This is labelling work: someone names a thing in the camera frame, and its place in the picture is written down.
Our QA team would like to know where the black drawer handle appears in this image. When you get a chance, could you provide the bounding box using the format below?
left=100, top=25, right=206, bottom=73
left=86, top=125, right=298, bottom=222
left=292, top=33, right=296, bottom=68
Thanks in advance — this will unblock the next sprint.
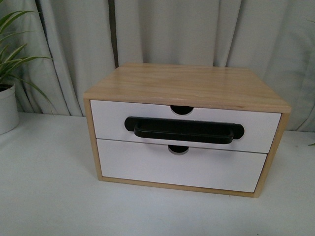
left=125, top=117, right=245, bottom=145

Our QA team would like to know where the grey curtain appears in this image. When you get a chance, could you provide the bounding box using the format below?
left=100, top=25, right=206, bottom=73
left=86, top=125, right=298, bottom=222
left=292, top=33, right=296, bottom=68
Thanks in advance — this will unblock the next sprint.
left=0, top=0, right=315, bottom=132

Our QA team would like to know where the green leafy plant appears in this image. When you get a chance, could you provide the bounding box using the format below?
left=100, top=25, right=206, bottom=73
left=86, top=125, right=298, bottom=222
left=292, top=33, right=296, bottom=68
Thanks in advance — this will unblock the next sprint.
left=0, top=10, right=55, bottom=112

